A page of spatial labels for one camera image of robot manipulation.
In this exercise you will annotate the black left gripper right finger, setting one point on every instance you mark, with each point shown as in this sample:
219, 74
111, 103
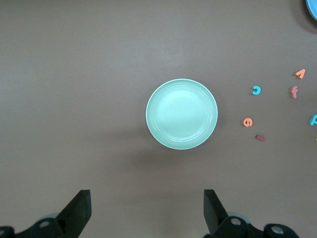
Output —
223, 223

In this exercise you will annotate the orange letter v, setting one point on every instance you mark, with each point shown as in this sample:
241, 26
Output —
301, 74

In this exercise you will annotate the dark red letter l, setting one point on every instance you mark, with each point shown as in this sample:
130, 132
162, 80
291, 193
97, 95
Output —
260, 138

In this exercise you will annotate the teal letter p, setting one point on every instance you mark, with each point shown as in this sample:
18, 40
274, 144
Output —
312, 121

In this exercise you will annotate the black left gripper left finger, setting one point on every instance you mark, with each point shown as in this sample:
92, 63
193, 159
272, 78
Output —
67, 220

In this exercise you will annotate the blue round plate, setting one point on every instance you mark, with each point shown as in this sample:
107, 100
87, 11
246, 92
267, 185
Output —
312, 8

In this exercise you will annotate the red letter f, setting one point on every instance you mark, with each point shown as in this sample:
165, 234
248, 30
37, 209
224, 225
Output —
294, 92

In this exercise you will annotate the green round plate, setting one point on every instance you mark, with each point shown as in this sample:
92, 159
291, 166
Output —
182, 114

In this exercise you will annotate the orange letter e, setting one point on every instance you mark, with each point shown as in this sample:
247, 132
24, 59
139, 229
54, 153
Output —
245, 122

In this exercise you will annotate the teal letter c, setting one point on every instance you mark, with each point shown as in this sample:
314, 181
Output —
255, 92

